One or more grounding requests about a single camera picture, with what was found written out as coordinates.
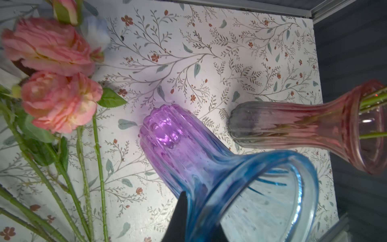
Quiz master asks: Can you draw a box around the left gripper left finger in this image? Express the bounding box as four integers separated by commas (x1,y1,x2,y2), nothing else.
161,192,188,242

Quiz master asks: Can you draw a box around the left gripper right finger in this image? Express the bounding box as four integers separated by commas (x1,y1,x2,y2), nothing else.
208,224,228,242

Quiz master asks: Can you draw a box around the blue purple glass vase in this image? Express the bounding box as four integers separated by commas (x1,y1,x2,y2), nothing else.
139,104,318,242

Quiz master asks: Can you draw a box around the pink red glass vase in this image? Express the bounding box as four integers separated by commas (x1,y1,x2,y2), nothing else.
228,79,387,174

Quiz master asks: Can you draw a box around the light pink rose stem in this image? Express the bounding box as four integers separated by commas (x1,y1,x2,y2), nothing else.
359,87,387,140

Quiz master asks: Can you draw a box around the bunch of artificial flowers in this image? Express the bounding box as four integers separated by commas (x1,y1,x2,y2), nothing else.
1,1,125,242

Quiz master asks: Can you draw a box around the floral patterned table mat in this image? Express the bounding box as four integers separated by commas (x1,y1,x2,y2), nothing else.
0,0,339,242

